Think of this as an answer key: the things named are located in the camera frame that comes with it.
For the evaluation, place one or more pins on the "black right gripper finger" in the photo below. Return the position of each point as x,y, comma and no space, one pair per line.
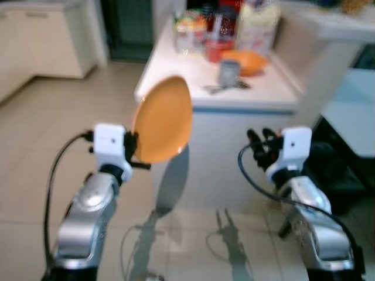
254,142
270,138

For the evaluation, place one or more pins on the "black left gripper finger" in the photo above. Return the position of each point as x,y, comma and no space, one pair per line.
132,143

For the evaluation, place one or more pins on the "orange plate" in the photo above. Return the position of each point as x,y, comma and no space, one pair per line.
164,120

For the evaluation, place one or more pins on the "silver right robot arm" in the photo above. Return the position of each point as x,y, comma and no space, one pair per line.
313,222

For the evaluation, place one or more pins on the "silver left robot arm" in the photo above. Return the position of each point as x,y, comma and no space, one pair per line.
88,216

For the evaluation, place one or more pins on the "white kitchen island counter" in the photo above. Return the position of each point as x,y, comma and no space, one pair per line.
234,140

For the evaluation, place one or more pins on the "metal cutlery piece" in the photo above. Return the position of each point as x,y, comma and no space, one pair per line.
225,88

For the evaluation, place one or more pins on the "grey cup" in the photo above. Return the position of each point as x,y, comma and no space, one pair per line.
229,73

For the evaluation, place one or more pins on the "orange bowl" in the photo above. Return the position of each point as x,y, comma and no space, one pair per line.
249,61

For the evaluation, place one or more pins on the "red container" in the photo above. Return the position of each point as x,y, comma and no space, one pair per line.
217,50

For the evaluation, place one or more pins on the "white paper bag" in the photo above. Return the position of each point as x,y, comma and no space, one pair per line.
258,26

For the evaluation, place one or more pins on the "clear jar with colourful contents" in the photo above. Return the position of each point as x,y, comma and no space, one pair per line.
190,32

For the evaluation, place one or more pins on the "cream kitchen cabinet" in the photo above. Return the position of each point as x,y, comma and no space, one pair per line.
41,41

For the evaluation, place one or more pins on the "yellow object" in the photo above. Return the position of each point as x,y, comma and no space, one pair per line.
355,5

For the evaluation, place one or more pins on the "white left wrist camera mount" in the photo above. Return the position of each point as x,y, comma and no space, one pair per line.
110,143

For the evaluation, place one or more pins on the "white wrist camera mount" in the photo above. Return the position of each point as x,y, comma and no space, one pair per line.
293,146
110,143

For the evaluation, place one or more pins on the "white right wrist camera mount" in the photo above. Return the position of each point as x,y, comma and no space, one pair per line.
293,146

